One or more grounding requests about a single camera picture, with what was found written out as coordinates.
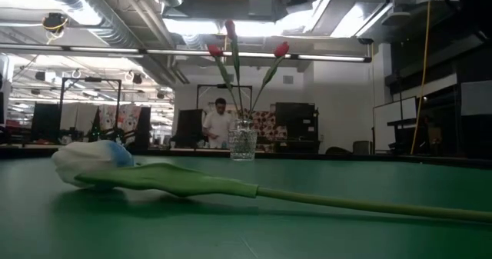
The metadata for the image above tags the whiteboard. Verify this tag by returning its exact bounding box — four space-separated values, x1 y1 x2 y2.
372 96 419 152

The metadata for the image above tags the long ceiling light bar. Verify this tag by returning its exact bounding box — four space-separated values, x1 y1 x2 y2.
0 42 373 63

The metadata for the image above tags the white artificial tulip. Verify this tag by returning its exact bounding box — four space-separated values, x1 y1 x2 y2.
51 139 492 224

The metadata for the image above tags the person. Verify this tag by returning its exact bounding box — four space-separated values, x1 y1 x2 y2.
202 97 236 150

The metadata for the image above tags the black cabinet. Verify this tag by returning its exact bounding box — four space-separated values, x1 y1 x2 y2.
274 101 320 154

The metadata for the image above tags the green felt mat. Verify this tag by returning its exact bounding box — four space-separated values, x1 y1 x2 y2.
0 154 492 259

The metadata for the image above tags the silver round ventilation duct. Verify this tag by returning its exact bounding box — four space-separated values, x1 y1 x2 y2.
32 0 185 84

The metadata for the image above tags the yellow hanging cable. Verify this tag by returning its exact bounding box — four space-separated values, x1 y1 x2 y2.
410 0 432 155

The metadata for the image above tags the pink artificial tulip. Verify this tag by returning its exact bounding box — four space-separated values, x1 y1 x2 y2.
207 43 244 124
248 41 291 121

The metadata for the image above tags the black monitor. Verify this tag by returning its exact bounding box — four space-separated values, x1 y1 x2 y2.
175 108 204 148
31 103 62 141

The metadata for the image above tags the floral patterned fabric panel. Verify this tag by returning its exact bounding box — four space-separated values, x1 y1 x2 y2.
98 104 141 137
249 111 288 152

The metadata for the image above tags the clear glass vase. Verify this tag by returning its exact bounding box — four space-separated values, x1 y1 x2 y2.
228 119 258 162

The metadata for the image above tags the grey chair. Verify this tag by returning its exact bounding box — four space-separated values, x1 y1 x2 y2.
352 140 373 155

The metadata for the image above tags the black ceiling device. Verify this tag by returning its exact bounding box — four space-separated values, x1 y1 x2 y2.
41 12 69 35

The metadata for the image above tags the black rig frame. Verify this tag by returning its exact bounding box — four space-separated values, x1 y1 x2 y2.
196 83 254 116
59 76 122 137

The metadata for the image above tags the black metal table frame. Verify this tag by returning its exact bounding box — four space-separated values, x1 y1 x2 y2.
0 146 492 170

